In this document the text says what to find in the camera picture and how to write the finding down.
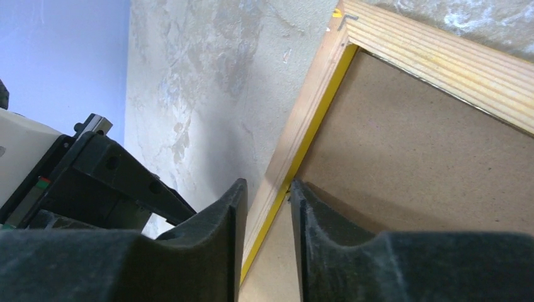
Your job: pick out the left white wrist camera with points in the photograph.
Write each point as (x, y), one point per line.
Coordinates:
(23, 143)

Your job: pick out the brown backing board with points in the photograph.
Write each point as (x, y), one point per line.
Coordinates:
(394, 154)

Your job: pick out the yellow picture frame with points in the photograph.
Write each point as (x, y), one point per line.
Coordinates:
(494, 82)

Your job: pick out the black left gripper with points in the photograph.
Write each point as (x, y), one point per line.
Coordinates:
(88, 180)

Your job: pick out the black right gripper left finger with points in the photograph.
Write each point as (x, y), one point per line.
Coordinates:
(198, 260)

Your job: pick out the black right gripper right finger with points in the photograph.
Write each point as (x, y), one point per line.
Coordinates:
(337, 260)

